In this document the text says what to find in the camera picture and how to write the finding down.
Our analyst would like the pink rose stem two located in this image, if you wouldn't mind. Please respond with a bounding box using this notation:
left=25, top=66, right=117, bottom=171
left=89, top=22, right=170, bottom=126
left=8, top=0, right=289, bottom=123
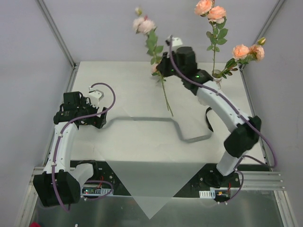
left=132, top=6, right=174, bottom=117

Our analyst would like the white wrapping paper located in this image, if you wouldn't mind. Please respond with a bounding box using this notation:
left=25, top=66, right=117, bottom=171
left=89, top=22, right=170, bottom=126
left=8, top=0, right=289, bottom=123
left=94, top=110, right=213, bottom=218

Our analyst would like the pink rose stem one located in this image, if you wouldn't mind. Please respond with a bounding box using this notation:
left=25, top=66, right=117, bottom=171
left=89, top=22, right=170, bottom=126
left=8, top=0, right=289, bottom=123
left=194, top=0, right=228, bottom=76

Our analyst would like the pink rose stem four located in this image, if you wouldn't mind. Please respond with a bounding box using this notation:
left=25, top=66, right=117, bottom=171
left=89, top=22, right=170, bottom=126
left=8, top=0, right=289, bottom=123
left=212, top=37, right=266, bottom=79

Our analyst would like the black gold-lettered ribbon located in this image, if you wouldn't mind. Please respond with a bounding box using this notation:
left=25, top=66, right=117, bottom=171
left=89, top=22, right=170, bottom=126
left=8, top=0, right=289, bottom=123
left=102, top=107, right=214, bottom=144

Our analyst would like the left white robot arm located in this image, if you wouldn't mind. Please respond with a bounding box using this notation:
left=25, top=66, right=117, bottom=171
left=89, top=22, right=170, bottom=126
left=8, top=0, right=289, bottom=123
left=33, top=90, right=107, bottom=207

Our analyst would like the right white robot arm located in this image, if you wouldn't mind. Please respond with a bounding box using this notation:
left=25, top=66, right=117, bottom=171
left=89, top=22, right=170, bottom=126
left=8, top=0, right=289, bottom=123
left=156, top=46, right=261, bottom=188

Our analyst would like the red object at bottom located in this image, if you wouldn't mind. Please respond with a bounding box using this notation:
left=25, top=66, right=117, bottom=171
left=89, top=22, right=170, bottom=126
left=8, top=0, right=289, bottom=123
left=29, top=222, right=41, bottom=227

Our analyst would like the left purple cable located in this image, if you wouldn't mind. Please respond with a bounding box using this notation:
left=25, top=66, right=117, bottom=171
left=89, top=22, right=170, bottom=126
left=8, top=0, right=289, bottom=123
left=51, top=82, right=116, bottom=212

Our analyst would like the purple cable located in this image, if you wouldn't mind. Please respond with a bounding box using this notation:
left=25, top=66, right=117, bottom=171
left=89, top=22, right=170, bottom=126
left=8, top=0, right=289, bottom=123
left=165, top=35, right=278, bottom=205
left=51, top=82, right=116, bottom=212

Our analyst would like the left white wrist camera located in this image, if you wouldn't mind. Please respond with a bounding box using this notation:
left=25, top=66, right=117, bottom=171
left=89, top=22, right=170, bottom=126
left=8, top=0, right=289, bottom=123
left=88, top=87, right=104, bottom=108

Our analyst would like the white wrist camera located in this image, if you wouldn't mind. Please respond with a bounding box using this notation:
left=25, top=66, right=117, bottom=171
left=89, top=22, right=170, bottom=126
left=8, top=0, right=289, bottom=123
left=88, top=87, right=104, bottom=108
left=165, top=36, right=183, bottom=51

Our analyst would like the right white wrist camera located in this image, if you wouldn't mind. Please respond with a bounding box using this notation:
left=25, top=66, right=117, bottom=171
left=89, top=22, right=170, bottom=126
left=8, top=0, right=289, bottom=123
left=165, top=36, right=183, bottom=51

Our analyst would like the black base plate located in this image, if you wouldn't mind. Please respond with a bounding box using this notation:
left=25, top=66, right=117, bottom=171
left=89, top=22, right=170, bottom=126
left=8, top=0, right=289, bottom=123
left=71, top=160, right=243, bottom=202

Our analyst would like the left aluminium frame post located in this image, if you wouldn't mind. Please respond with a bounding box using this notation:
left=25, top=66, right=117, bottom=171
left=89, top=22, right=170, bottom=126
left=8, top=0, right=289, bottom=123
left=35, top=0, right=77, bottom=69

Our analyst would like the aluminium frame post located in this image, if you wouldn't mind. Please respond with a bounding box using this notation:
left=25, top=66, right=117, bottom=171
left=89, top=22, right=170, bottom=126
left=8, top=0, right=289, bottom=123
left=35, top=0, right=77, bottom=69
left=239, top=0, right=287, bottom=70

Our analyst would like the right aluminium frame post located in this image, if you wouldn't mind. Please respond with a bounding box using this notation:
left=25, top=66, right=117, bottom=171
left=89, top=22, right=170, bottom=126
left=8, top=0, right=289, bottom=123
left=239, top=0, right=287, bottom=70

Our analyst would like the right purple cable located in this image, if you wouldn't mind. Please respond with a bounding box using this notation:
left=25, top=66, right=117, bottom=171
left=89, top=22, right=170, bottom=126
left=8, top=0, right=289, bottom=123
left=165, top=35, right=278, bottom=205

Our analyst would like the aluminium front rail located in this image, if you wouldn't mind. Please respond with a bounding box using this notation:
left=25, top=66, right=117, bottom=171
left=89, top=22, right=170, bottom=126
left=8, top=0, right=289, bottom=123
left=30, top=165, right=286, bottom=190

